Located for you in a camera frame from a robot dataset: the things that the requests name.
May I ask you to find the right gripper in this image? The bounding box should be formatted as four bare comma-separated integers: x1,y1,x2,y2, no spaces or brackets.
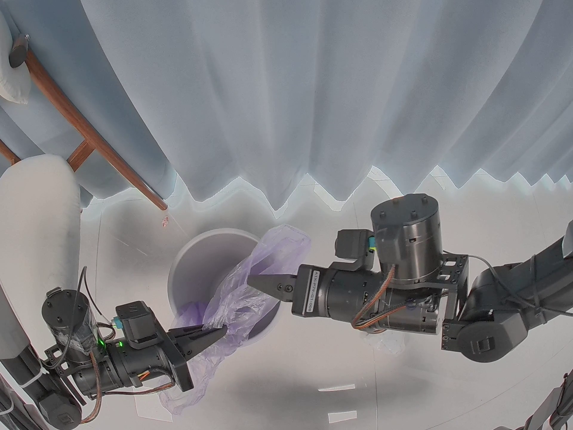
291,263,390,322

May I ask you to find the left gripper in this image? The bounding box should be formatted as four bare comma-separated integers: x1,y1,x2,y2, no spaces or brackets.
105,325,227,393

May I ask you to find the purple plastic bag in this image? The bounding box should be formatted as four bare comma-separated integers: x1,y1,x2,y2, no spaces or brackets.
159,224,312,416

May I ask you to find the white paper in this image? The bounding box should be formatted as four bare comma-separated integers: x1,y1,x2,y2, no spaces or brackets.
362,325,406,357

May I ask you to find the white trash bin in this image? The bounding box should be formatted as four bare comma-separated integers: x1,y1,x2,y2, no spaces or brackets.
168,228,282,345

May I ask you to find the white cushioned wooden chair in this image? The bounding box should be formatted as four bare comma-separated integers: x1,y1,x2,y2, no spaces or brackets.
0,9,170,364

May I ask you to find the pale blue curtain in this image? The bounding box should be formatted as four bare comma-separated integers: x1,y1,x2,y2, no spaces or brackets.
69,0,573,220
0,0,177,211

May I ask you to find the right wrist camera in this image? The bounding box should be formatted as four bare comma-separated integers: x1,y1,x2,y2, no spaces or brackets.
330,229,381,273

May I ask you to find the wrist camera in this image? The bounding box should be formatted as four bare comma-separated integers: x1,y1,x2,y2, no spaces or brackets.
112,300,168,346
330,229,381,273

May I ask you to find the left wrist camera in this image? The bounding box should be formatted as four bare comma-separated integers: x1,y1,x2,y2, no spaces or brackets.
112,300,168,346

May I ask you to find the black cable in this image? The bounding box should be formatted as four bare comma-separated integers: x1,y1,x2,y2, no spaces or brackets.
80,265,113,328

